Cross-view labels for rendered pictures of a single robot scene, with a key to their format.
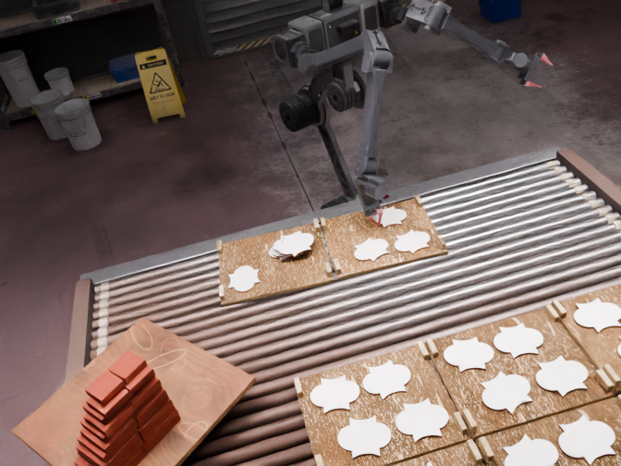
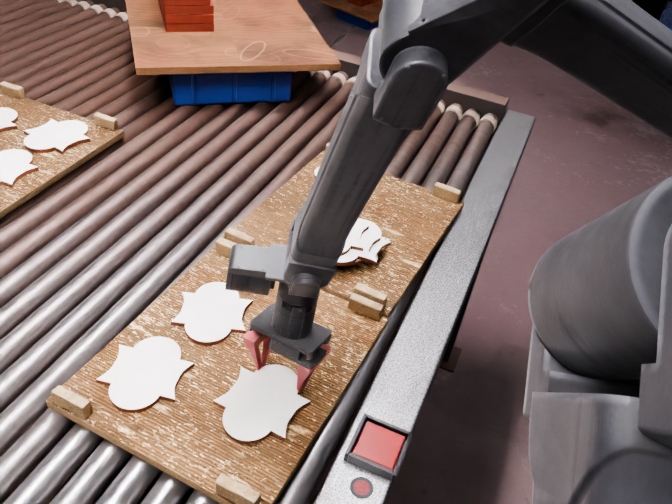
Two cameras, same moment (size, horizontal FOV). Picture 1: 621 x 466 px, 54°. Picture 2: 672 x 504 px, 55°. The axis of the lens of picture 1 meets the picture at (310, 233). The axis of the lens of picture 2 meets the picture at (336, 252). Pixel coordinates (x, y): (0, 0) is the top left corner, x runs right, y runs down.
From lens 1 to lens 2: 2.45 m
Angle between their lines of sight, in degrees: 82
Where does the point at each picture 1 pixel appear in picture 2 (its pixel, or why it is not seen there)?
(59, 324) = not seen: outside the picture
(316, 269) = (265, 239)
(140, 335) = (312, 54)
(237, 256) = (405, 201)
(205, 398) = (164, 45)
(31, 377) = not seen: hidden behind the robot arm
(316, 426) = (52, 113)
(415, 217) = (203, 446)
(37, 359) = not seen: hidden behind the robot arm
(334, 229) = (334, 317)
